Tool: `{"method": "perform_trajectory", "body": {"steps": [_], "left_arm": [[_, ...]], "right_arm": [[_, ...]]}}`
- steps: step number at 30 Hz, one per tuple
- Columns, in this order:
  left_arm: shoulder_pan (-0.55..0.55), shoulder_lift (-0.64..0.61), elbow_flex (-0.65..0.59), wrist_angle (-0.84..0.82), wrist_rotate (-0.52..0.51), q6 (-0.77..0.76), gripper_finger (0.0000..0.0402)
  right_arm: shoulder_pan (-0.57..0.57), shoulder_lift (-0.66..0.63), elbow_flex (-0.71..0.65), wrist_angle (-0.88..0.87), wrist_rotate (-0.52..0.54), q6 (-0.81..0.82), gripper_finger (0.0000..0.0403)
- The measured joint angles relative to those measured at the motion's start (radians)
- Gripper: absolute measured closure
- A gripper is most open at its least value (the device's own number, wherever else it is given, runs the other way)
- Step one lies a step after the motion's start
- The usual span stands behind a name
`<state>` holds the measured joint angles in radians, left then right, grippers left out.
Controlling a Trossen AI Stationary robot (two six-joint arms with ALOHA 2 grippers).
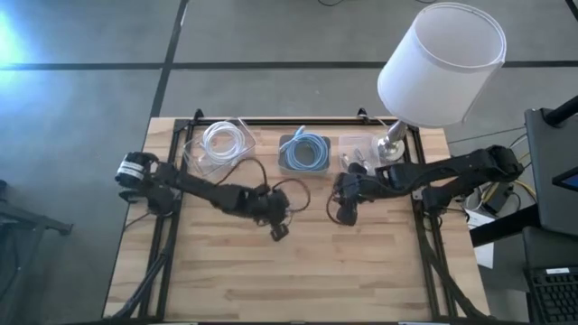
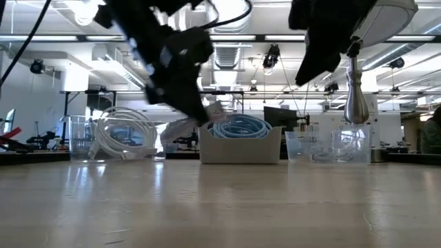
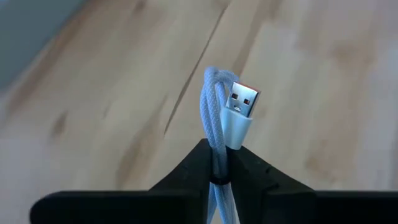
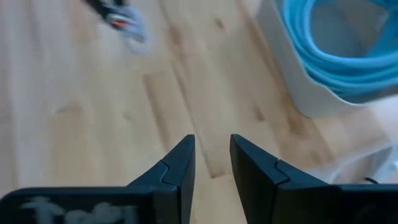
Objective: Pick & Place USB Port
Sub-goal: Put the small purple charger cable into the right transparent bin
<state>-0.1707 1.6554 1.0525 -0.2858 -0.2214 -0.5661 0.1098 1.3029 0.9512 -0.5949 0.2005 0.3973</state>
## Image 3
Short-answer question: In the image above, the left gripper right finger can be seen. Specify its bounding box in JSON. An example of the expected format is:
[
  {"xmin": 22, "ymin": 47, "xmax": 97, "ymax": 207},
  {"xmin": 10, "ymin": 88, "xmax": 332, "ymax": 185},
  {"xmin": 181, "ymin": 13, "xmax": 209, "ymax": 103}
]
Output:
[{"xmin": 228, "ymin": 144, "xmax": 398, "ymax": 224}]

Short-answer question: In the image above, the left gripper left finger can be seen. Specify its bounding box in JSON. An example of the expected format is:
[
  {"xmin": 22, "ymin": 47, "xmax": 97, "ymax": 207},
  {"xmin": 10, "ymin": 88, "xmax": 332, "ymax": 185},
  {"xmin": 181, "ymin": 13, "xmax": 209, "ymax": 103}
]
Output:
[{"xmin": 29, "ymin": 138, "xmax": 214, "ymax": 224}]

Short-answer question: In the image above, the small light blue USB cable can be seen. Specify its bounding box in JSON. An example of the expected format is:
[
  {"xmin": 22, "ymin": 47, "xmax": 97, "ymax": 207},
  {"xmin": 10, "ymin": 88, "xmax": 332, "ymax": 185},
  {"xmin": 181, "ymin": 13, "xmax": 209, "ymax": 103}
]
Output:
[{"xmin": 200, "ymin": 65, "xmax": 261, "ymax": 224}]

